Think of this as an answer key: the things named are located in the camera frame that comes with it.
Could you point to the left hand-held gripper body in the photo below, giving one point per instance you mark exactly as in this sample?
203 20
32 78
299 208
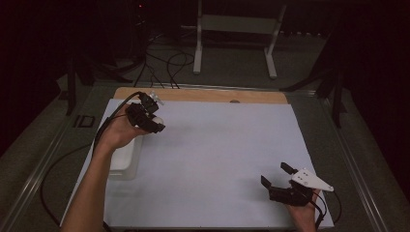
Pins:
140 116

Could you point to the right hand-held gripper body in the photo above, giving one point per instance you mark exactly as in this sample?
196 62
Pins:
293 195

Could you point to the white plastic bin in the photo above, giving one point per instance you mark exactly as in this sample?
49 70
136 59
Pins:
125 158

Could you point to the person's right hand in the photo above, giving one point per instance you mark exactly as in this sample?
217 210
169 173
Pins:
306 212

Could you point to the person's left hand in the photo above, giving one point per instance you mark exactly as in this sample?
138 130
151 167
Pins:
119 133

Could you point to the white table mat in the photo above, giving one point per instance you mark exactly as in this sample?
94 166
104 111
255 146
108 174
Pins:
209 148

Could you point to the black stand legs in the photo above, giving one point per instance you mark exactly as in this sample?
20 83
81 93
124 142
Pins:
336 103
71 90

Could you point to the white metal stand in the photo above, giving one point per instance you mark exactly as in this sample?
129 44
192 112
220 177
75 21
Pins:
238 24

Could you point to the small black floor frame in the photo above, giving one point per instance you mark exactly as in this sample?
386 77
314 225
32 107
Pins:
84 121

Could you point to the metal floor rail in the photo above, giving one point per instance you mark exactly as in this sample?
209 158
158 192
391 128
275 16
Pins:
357 174
32 180

